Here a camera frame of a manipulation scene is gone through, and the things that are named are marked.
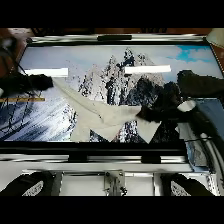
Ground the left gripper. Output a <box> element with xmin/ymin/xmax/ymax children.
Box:
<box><xmin>28</xmin><ymin>73</ymin><xmax>55</xmax><ymax>93</ymax></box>

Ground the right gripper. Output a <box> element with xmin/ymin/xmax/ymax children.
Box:
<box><xmin>136</xmin><ymin>106</ymin><xmax>178</xmax><ymax>124</ymax></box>

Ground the white garment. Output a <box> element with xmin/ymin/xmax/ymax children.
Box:
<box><xmin>51</xmin><ymin>76</ymin><xmax>163</xmax><ymax>145</ymax></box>

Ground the blue garment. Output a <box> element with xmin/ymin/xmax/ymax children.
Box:
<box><xmin>175</xmin><ymin>97</ymin><xmax>224</xmax><ymax>168</ymax></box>

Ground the black garment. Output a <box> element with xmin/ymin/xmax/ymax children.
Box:
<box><xmin>176</xmin><ymin>69</ymin><xmax>224</xmax><ymax>100</ymax></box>

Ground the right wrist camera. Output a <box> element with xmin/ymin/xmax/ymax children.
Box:
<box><xmin>157</xmin><ymin>82</ymin><xmax>184</xmax><ymax>111</ymax></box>

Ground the silver frame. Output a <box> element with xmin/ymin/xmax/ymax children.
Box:
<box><xmin>0</xmin><ymin>33</ymin><xmax>224</xmax><ymax>197</ymax></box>

